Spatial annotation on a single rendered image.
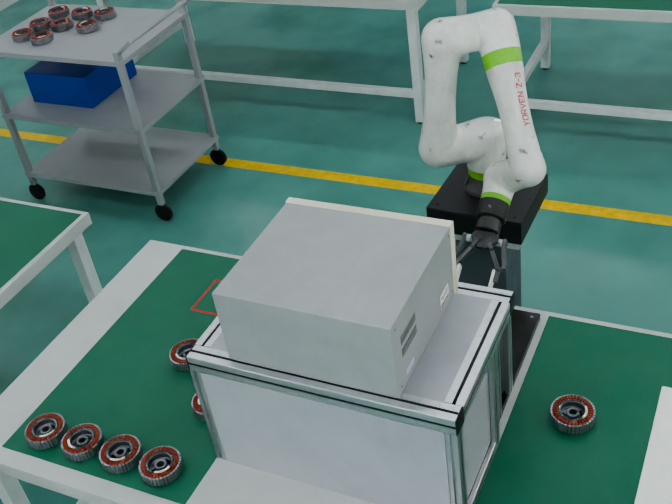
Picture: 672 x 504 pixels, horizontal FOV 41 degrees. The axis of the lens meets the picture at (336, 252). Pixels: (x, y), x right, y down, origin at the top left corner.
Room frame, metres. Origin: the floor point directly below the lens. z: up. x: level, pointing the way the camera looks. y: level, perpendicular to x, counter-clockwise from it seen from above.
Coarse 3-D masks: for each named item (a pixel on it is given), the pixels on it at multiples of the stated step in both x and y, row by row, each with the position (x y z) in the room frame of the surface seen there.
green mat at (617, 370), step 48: (576, 336) 1.85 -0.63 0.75; (624, 336) 1.82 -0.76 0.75; (528, 384) 1.70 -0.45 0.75; (576, 384) 1.67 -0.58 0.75; (624, 384) 1.64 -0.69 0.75; (528, 432) 1.54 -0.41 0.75; (624, 432) 1.49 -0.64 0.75; (528, 480) 1.39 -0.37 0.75; (576, 480) 1.37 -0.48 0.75; (624, 480) 1.34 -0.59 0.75
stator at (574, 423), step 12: (564, 396) 1.61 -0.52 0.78; (576, 396) 1.60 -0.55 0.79; (552, 408) 1.57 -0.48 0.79; (564, 408) 1.58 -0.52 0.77; (576, 408) 1.57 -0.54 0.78; (588, 408) 1.55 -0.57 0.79; (552, 420) 1.55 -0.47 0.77; (564, 420) 1.52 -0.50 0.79; (576, 420) 1.52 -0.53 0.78; (588, 420) 1.51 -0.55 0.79; (564, 432) 1.51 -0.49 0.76; (576, 432) 1.50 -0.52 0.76
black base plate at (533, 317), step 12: (516, 312) 1.97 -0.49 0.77; (528, 312) 1.96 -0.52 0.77; (516, 324) 1.92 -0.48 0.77; (528, 324) 1.91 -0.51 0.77; (516, 336) 1.87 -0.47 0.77; (528, 336) 1.86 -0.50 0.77; (516, 348) 1.82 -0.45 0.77; (528, 348) 1.84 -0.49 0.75; (516, 360) 1.78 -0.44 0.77; (516, 372) 1.73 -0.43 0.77; (504, 396) 1.65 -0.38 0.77
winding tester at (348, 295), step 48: (288, 240) 1.74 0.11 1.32; (336, 240) 1.71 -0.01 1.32; (384, 240) 1.68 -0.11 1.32; (432, 240) 1.65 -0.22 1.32; (240, 288) 1.59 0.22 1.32; (288, 288) 1.56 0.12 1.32; (336, 288) 1.53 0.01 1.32; (384, 288) 1.51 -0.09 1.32; (432, 288) 1.58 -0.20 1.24; (240, 336) 1.56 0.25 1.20; (288, 336) 1.50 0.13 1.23; (336, 336) 1.44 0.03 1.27; (384, 336) 1.38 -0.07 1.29; (384, 384) 1.39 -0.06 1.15
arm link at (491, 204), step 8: (480, 200) 2.25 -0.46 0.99; (488, 200) 2.22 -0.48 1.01; (496, 200) 2.21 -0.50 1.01; (480, 208) 2.21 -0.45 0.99; (488, 208) 2.20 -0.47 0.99; (496, 208) 2.19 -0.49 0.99; (504, 208) 2.20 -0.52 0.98; (480, 216) 2.21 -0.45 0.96; (488, 216) 2.19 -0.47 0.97; (496, 216) 2.18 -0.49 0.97; (504, 216) 2.18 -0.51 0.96
